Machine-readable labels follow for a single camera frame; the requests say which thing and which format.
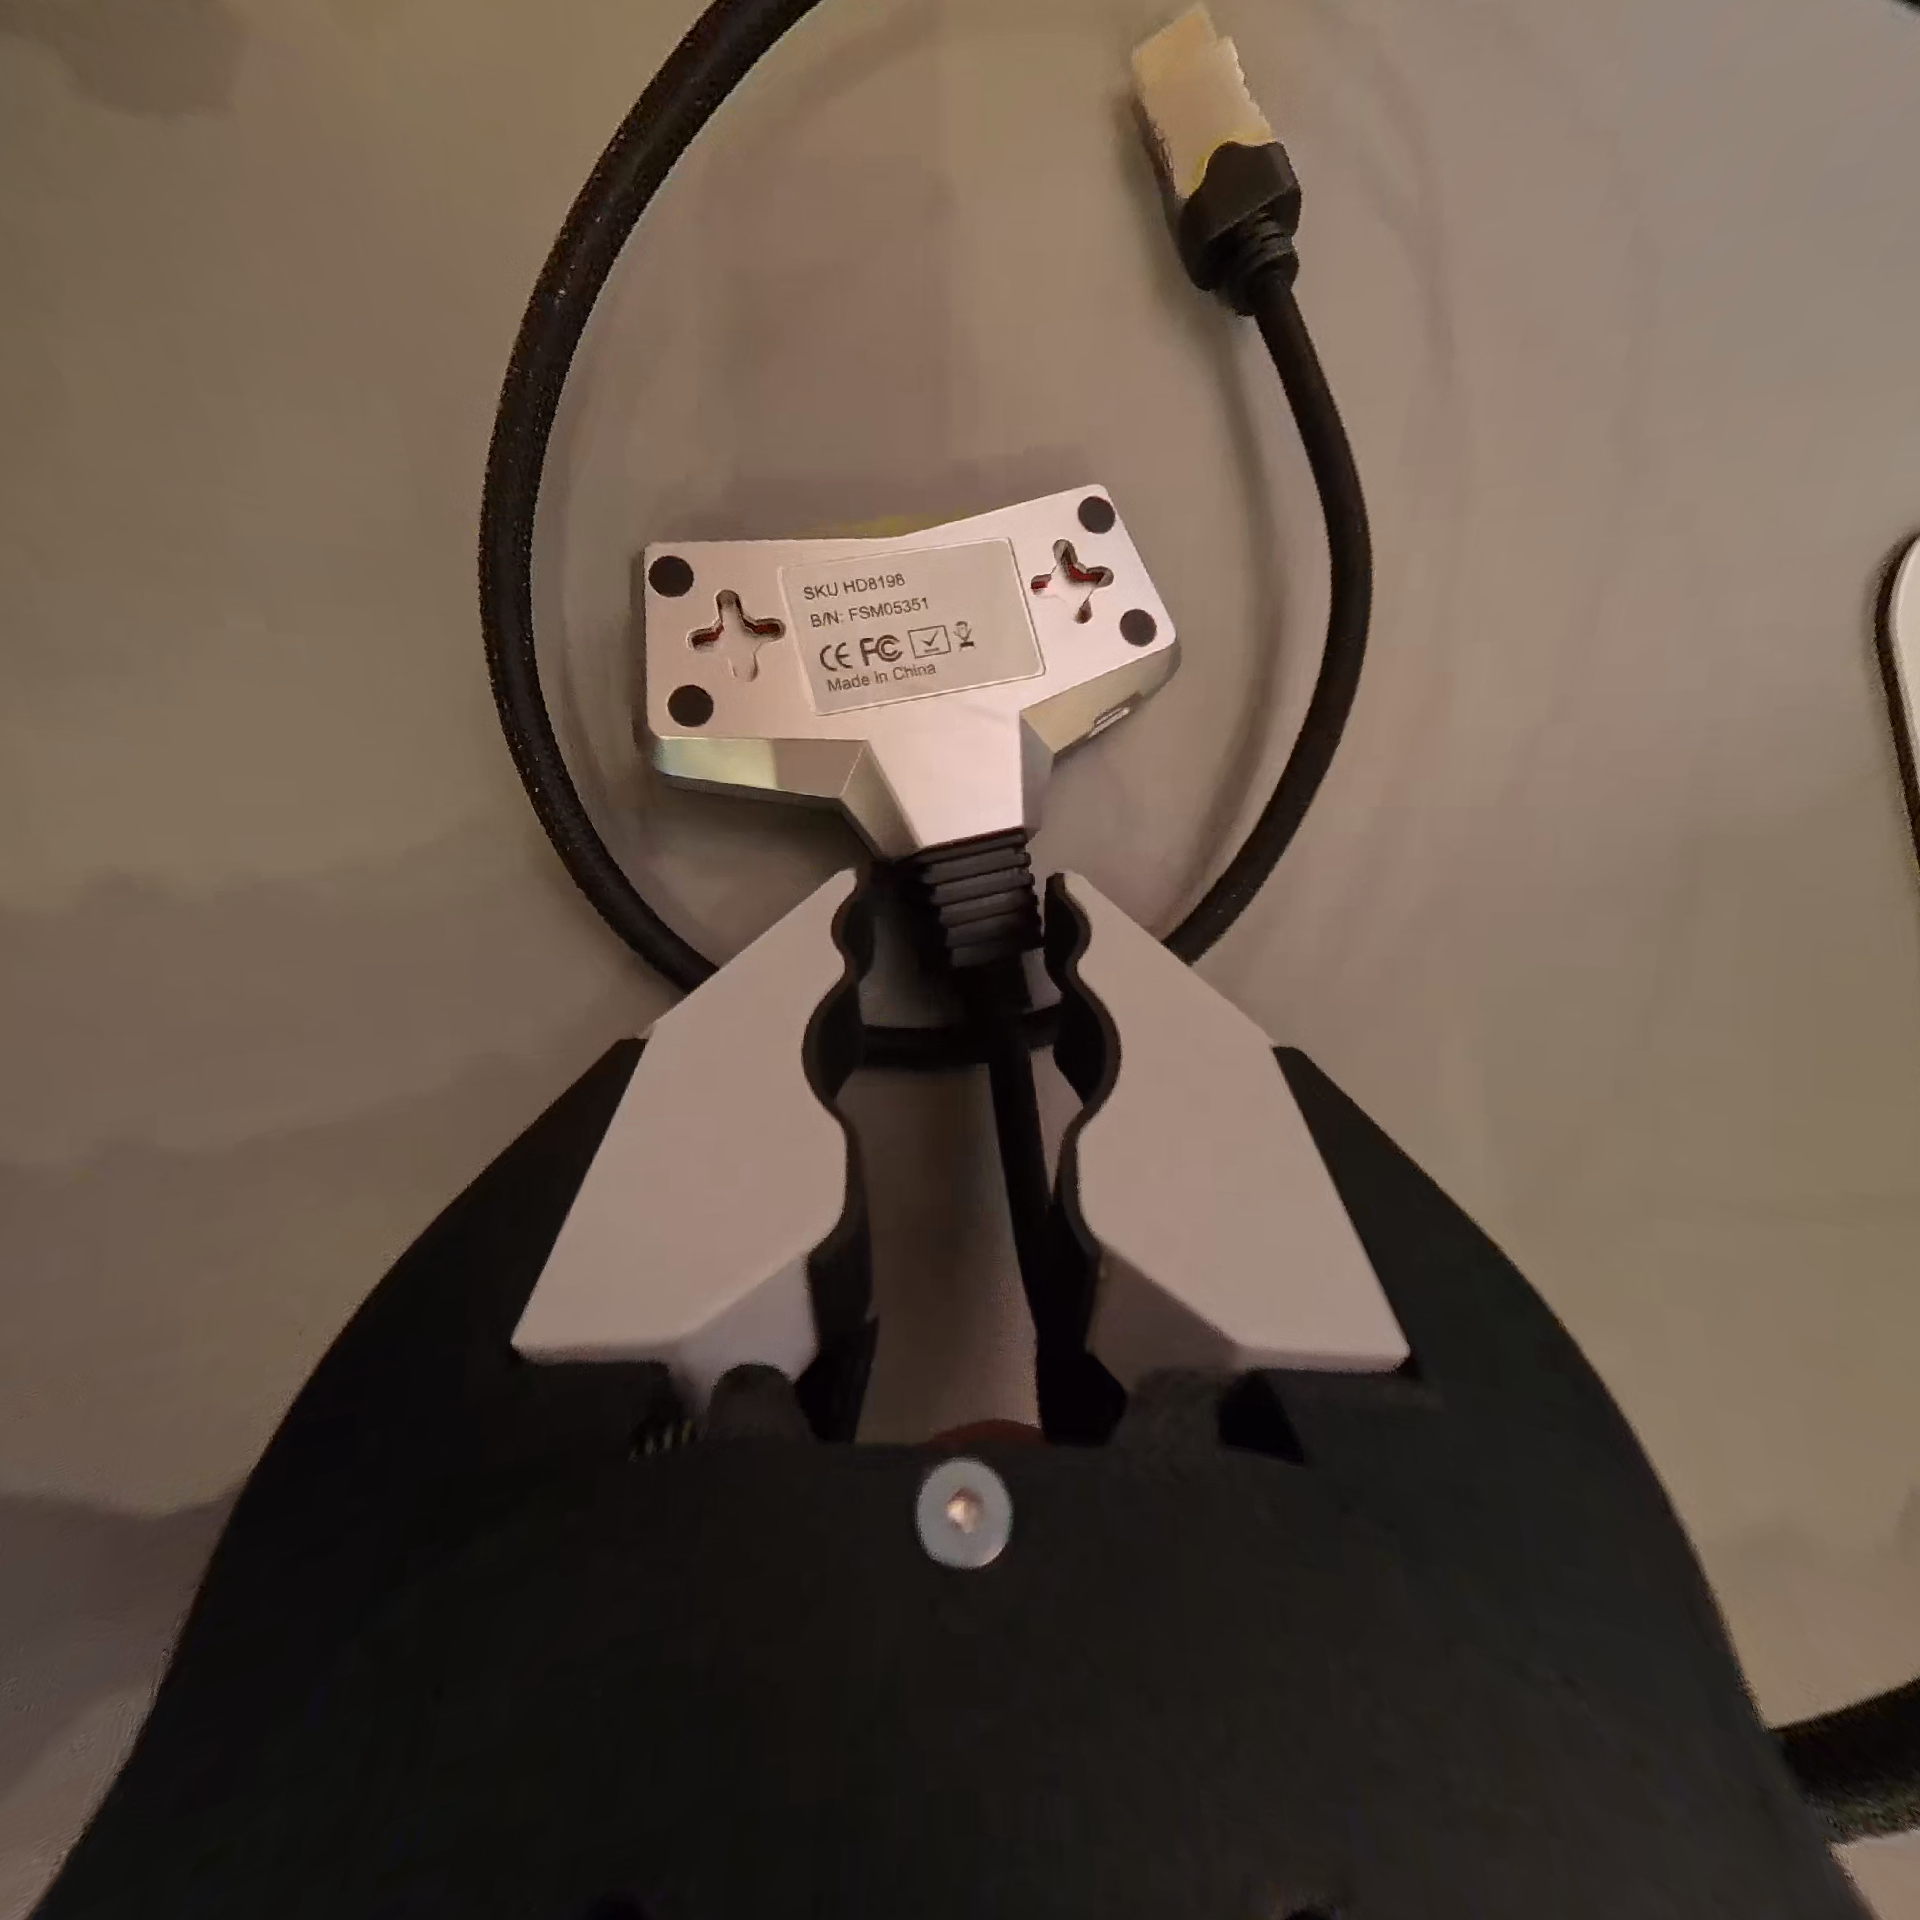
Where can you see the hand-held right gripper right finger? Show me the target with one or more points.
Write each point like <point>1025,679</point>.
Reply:
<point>1247,1200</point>

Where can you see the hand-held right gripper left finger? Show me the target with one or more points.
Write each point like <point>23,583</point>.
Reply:
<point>690,1186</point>

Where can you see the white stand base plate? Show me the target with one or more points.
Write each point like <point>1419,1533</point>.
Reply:
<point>1905,705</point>

